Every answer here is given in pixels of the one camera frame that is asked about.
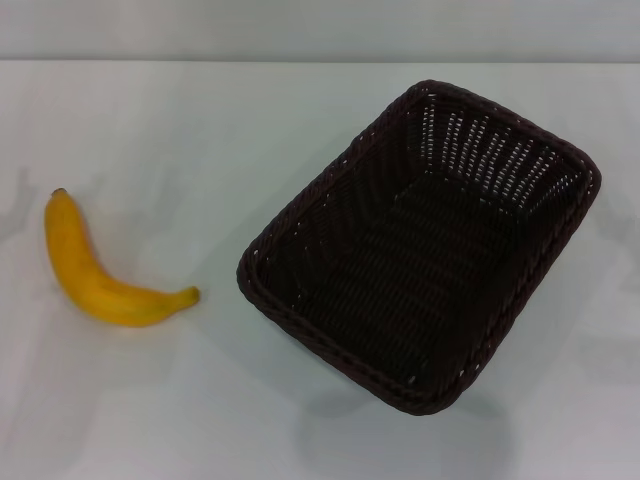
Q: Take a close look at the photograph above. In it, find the black woven plastic basket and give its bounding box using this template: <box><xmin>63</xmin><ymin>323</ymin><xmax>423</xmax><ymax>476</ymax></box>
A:
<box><xmin>235</xmin><ymin>78</ymin><xmax>604</xmax><ymax>417</ymax></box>

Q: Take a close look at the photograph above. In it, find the yellow banana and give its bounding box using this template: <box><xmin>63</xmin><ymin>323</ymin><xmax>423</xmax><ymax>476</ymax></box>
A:
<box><xmin>44</xmin><ymin>187</ymin><xmax>202</xmax><ymax>329</ymax></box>

